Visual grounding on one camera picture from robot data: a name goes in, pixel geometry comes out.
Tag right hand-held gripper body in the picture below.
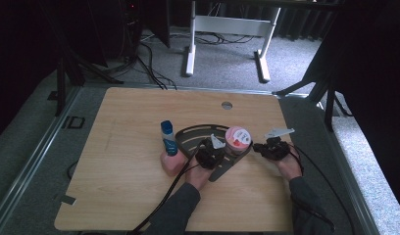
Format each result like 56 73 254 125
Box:
264 128 295 161

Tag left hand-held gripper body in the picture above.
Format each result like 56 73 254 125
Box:
195 134 226 170

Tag pink jar with white lid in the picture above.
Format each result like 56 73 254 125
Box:
225 126 252 156

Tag black slotted corner rack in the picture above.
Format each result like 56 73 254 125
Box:
175 123 254 183

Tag pink bottle with blue pump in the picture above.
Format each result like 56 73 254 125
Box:
159 139 188 177

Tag white bottle with blue cap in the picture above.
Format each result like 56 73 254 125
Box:
160 119 175 145

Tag person's left hand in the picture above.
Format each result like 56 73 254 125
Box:
184 160 216 191

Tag person's right hand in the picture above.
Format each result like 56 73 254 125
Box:
275 156 303 181

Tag black metal stand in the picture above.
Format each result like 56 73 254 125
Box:
273 74 353 131
54 48 124 117

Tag grey tape strip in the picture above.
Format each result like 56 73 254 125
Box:
54 194 77 207

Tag black computer tower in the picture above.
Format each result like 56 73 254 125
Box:
119 0 143 60

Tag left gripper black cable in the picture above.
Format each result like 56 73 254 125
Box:
127 146 202 235

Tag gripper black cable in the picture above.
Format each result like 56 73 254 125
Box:
287 143 335 233
127 146 202 235

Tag long black cable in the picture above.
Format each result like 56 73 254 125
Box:
294 145 357 235

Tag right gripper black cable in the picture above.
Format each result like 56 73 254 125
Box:
287 143 335 233

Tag grey metal rail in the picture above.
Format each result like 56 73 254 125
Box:
319 101 382 235
0 86 81 226

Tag bundle of black floor cables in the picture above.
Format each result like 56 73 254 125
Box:
135 42 177 91

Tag cables under white desk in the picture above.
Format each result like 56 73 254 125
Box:
194 30 256 46

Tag white desk frame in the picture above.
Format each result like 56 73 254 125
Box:
182 0 282 83

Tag short black cable loop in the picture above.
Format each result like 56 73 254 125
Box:
68 161 78 180

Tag black rectangular bracket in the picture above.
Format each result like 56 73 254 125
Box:
61 116 86 130

